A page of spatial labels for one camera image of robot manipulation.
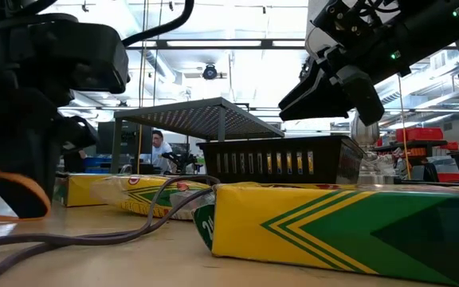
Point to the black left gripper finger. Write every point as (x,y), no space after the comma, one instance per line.
(78,133)
(18,139)

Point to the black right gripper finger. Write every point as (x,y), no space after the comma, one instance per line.
(313,105)
(317,75)

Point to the yellow green crayon box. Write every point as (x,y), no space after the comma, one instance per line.
(80,191)
(333,239)

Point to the plastic-wrapped yellow crayon box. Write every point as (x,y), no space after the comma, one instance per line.
(142,195)

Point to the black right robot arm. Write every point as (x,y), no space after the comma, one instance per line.
(413,28)

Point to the black background robot arm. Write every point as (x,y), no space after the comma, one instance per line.
(179,159)

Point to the person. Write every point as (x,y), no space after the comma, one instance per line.
(74,163)
(161,153)

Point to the blue storage bin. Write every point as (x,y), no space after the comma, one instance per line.
(100,163)

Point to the dark monitor screen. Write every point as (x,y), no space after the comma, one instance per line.
(134,137)

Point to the silver table lamp white shade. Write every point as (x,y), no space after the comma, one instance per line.
(365,133)

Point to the dark side table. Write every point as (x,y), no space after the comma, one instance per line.
(413,143)

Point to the red storage bin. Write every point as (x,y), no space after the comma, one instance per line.
(418,134)
(450,177)

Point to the grey perforated metal shelf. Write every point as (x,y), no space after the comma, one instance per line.
(197,115)

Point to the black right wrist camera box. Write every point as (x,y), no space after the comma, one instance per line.
(359,95)

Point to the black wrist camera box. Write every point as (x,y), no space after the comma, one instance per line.
(86,52)
(359,95)

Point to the black overhead frame bar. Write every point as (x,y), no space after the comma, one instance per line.
(267,44)

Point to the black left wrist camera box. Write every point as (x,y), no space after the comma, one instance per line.
(86,52)

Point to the black ceiling camera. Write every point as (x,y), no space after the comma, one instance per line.
(210,72)

